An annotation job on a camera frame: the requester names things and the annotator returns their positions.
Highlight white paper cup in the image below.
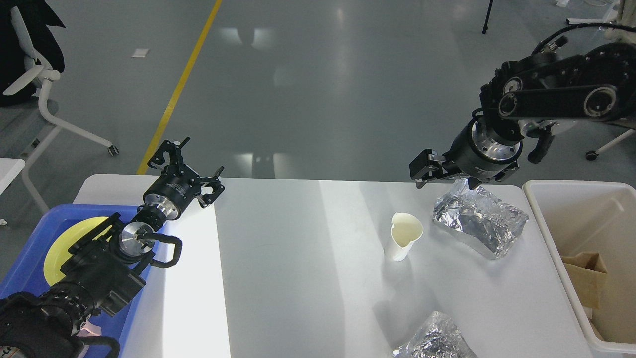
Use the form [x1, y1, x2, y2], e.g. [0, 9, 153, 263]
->
[384, 212, 423, 262]

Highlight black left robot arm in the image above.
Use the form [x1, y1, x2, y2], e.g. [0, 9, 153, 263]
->
[0, 138, 225, 358]

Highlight brown paper bag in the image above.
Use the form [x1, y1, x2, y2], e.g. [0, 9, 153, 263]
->
[560, 252, 607, 310]

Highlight black tripod leg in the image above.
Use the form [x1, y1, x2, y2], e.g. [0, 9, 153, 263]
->
[481, 0, 494, 35]

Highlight chair leg with caster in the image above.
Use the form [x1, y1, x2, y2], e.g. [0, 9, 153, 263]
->
[0, 6, 120, 214]

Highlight yellow plastic plate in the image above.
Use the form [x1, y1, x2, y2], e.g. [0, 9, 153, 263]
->
[43, 217, 107, 287]

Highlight crumpled foil front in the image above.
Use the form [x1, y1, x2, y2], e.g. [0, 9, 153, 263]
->
[392, 311, 477, 358]

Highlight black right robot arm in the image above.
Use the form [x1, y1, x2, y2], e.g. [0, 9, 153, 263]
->
[409, 23, 636, 189]

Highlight blue plastic tray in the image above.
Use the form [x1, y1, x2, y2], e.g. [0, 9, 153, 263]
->
[1, 204, 148, 358]

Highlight white side table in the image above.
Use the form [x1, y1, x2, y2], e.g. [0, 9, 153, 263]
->
[0, 157, 26, 195]

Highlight white office chair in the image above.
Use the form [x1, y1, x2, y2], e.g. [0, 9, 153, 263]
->
[566, 0, 636, 161]

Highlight pink mug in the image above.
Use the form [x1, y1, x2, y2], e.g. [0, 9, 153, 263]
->
[77, 321, 102, 336]

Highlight white plastic bin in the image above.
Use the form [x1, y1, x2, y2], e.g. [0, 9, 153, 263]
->
[523, 180, 636, 356]

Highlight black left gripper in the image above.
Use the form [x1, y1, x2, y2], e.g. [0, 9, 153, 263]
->
[143, 137, 225, 220]

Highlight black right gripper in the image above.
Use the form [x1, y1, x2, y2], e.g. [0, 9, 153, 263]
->
[409, 118, 523, 190]

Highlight foil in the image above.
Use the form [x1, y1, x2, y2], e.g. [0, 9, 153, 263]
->
[432, 178, 529, 260]
[392, 311, 477, 358]

